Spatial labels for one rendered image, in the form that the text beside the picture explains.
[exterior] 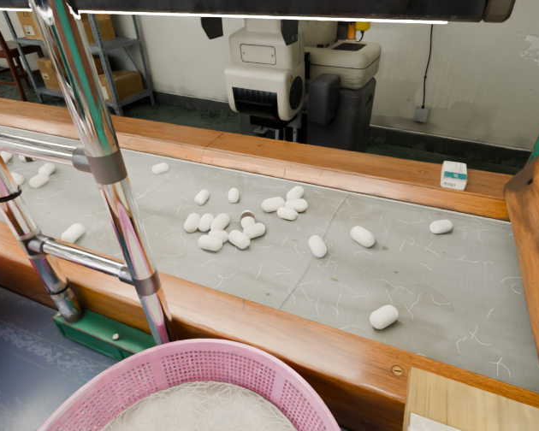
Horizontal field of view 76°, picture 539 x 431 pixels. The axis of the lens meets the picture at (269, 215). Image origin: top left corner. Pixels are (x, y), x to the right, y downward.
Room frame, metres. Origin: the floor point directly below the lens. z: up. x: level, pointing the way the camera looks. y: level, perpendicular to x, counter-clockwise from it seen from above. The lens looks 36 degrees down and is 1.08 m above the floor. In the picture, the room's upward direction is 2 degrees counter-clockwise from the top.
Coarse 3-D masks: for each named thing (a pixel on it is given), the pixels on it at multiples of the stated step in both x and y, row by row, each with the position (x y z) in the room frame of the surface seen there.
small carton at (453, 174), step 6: (444, 162) 0.53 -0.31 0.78; (450, 162) 0.53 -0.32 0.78; (456, 162) 0.53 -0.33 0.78; (444, 168) 0.51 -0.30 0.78; (450, 168) 0.51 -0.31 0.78; (456, 168) 0.51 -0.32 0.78; (462, 168) 0.51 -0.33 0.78; (444, 174) 0.49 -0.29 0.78; (450, 174) 0.49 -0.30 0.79; (456, 174) 0.49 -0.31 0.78; (462, 174) 0.49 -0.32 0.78; (444, 180) 0.49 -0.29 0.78; (450, 180) 0.48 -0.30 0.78; (456, 180) 0.48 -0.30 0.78; (462, 180) 0.48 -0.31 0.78; (444, 186) 0.49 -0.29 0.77; (450, 186) 0.48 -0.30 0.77; (456, 186) 0.48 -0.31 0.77; (462, 186) 0.48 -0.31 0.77
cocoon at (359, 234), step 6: (354, 228) 0.39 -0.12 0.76; (360, 228) 0.39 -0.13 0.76; (354, 234) 0.38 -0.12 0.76; (360, 234) 0.38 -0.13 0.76; (366, 234) 0.37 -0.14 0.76; (372, 234) 0.38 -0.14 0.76; (360, 240) 0.37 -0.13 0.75; (366, 240) 0.37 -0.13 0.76; (372, 240) 0.37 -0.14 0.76; (366, 246) 0.37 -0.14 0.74
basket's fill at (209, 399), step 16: (192, 384) 0.18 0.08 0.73; (208, 384) 0.18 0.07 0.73; (224, 384) 0.19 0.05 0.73; (144, 400) 0.17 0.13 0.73; (160, 400) 0.17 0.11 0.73; (176, 400) 0.17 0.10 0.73; (192, 400) 0.17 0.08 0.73; (208, 400) 0.17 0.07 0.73; (224, 400) 0.17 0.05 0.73; (240, 400) 0.17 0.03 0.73; (256, 400) 0.17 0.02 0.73; (128, 416) 0.15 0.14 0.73; (144, 416) 0.15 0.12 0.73; (160, 416) 0.15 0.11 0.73; (176, 416) 0.15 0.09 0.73; (192, 416) 0.15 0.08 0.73; (208, 416) 0.15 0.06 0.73; (224, 416) 0.15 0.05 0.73; (240, 416) 0.15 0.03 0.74; (256, 416) 0.15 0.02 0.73; (272, 416) 0.15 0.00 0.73
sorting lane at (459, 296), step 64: (0, 128) 0.87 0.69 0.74; (64, 192) 0.54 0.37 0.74; (192, 192) 0.53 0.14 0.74; (256, 192) 0.53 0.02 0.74; (320, 192) 0.52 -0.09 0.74; (192, 256) 0.36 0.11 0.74; (256, 256) 0.36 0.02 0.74; (384, 256) 0.35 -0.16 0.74; (448, 256) 0.35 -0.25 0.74; (512, 256) 0.35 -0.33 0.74; (320, 320) 0.25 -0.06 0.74; (448, 320) 0.24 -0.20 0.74; (512, 320) 0.24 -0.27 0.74; (512, 384) 0.17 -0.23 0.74
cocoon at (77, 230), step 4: (76, 224) 0.42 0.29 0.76; (80, 224) 0.42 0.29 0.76; (68, 228) 0.41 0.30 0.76; (72, 228) 0.41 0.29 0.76; (76, 228) 0.41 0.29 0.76; (80, 228) 0.41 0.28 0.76; (84, 228) 0.42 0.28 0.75; (64, 232) 0.40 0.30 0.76; (68, 232) 0.40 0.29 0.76; (72, 232) 0.40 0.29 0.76; (76, 232) 0.41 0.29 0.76; (80, 232) 0.41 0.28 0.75; (84, 232) 0.42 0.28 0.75; (64, 236) 0.39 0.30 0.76; (68, 236) 0.39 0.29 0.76; (72, 236) 0.40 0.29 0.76; (76, 236) 0.40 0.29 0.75; (80, 236) 0.41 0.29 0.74; (64, 240) 0.39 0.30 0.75; (68, 240) 0.39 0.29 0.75; (72, 240) 0.39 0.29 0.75
